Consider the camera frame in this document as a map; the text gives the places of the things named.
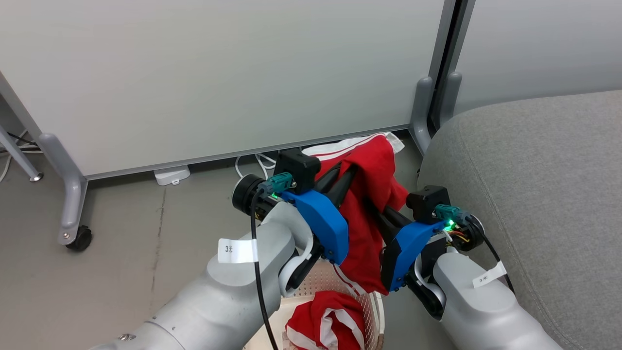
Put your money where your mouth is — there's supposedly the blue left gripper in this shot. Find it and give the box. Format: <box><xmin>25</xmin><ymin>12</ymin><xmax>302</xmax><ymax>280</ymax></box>
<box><xmin>232</xmin><ymin>164</ymin><xmax>359</xmax><ymax>265</ymax></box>

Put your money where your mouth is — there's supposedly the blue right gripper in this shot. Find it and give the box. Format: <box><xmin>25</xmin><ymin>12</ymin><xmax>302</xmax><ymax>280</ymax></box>
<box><xmin>377</xmin><ymin>207</ymin><xmax>484</xmax><ymax>295</ymax></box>

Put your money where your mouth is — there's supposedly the red garment with white stripes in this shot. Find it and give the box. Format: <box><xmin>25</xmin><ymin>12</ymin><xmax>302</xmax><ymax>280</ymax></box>
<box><xmin>286</xmin><ymin>291</ymin><xmax>366</xmax><ymax>350</ymax></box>
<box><xmin>301</xmin><ymin>132</ymin><xmax>410</xmax><ymax>296</ymax></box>

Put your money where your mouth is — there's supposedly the cream perforated laundry basket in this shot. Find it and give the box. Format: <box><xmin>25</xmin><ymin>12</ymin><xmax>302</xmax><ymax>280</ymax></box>
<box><xmin>243</xmin><ymin>258</ymin><xmax>385</xmax><ymax>350</ymax></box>

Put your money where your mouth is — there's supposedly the grey fabric sofa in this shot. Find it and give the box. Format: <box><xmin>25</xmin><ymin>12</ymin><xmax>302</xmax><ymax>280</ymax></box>
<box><xmin>417</xmin><ymin>90</ymin><xmax>622</xmax><ymax>350</ymax></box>

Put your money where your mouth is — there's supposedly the white power adapter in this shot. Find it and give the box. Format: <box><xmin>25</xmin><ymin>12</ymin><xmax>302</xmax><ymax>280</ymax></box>
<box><xmin>154</xmin><ymin>165</ymin><xmax>191</xmax><ymax>186</ymax></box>

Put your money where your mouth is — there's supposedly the wide white partition panel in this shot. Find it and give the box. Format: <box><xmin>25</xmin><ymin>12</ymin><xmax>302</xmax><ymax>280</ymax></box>
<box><xmin>0</xmin><ymin>0</ymin><xmax>457</xmax><ymax>180</ymax></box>

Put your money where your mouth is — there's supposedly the narrow white partition panel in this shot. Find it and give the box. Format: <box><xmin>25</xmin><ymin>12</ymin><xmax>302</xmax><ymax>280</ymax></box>
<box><xmin>440</xmin><ymin>0</ymin><xmax>622</xmax><ymax>117</ymax></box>

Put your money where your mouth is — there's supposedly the black caster wheel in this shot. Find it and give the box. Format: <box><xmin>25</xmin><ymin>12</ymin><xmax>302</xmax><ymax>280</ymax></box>
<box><xmin>66</xmin><ymin>225</ymin><xmax>93</xmax><ymax>252</ymax></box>

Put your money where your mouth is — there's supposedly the grey metal table leg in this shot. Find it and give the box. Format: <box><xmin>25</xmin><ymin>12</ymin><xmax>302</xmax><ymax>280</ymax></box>
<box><xmin>0</xmin><ymin>124</ymin><xmax>43</xmax><ymax>183</ymax></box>

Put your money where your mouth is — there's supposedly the teal right camera connector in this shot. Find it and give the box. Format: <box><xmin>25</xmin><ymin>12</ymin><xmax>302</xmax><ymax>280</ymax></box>
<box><xmin>434</xmin><ymin>204</ymin><xmax>471</xmax><ymax>224</ymax></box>

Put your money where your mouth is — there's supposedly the teal camera connector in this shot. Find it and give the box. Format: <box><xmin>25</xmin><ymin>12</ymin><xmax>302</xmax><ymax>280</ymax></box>
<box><xmin>434</xmin><ymin>204</ymin><xmax>471</xmax><ymax>224</ymax></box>
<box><xmin>259</xmin><ymin>172</ymin><xmax>295</xmax><ymax>196</ymax></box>

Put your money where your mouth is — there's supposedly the teal left camera connector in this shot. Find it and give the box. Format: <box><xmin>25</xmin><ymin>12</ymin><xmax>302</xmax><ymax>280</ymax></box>
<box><xmin>259</xmin><ymin>172</ymin><xmax>295</xmax><ymax>196</ymax></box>

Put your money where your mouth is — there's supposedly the white looped cable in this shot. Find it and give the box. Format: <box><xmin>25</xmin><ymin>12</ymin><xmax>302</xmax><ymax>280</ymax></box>
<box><xmin>235</xmin><ymin>152</ymin><xmax>277</xmax><ymax>180</ymax></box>

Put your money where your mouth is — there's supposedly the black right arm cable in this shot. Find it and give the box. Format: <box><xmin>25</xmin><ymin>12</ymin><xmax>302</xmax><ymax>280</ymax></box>
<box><xmin>466</xmin><ymin>219</ymin><xmax>516</xmax><ymax>295</ymax></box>

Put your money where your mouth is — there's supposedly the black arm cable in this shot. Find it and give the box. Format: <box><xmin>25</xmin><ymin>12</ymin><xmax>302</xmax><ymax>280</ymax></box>
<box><xmin>466</xmin><ymin>219</ymin><xmax>516</xmax><ymax>295</ymax></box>
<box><xmin>250</xmin><ymin>190</ymin><xmax>280</xmax><ymax>350</ymax></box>

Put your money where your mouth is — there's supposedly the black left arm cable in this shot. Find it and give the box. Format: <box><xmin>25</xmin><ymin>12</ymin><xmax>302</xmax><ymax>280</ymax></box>
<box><xmin>250</xmin><ymin>190</ymin><xmax>280</xmax><ymax>350</ymax></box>

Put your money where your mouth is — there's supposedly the grey partition foot with caster mount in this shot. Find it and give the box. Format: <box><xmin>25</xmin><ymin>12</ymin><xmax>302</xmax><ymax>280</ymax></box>
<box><xmin>38</xmin><ymin>132</ymin><xmax>88</xmax><ymax>245</ymax></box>

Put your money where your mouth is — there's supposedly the black floor cable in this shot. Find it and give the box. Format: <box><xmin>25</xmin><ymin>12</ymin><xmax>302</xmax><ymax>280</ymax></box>
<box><xmin>7</xmin><ymin>130</ymin><xmax>38</xmax><ymax>147</ymax></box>

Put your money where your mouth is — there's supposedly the white floor cable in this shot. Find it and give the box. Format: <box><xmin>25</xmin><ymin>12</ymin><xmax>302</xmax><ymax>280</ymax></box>
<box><xmin>0</xmin><ymin>143</ymin><xmax>42</xmax><ymax>183</ymax></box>

